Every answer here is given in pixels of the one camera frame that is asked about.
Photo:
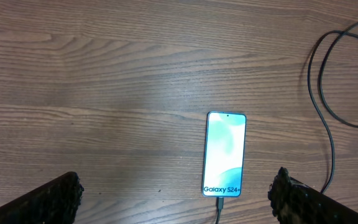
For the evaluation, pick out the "blue Galaxy smartphone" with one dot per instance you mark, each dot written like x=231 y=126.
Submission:
x=224 y=154

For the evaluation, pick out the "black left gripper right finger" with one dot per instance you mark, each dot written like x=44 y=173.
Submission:
x=293 y=202

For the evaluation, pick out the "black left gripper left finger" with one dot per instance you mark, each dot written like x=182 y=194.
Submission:
x=56 y=201

